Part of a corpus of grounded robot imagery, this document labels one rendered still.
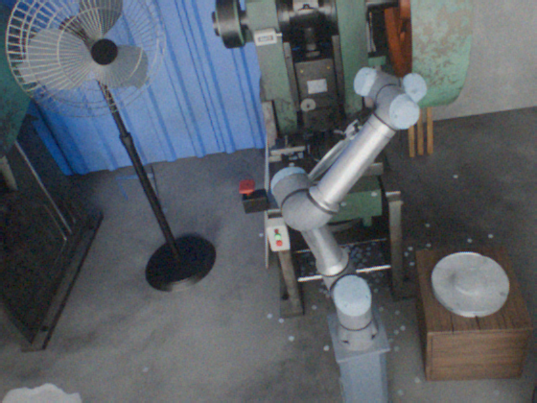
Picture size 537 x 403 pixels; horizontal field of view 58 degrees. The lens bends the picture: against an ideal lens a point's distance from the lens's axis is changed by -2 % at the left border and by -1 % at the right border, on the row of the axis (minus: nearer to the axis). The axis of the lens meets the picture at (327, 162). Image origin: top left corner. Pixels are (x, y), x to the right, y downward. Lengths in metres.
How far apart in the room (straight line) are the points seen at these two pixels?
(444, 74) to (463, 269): 0.83
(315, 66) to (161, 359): 1.49
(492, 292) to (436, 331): 0.27
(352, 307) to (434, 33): 0.87
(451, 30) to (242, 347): 1.64
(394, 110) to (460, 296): 0.99
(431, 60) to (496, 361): 1.20
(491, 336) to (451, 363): 0.22
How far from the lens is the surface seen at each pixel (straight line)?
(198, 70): 3.20
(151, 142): 3.54
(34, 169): 2.89
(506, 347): 2.05
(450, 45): 1.53
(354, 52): 1.77
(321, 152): 1.98
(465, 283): 2.01
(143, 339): 2.59
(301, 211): 1.29
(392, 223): 2.05
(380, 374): 1.90
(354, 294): 1.60
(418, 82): 1.36
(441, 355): 2.04
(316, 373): 2.25
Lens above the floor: 1.94
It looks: 37 degrees down
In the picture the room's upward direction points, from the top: 8 degrees counter-clockwise
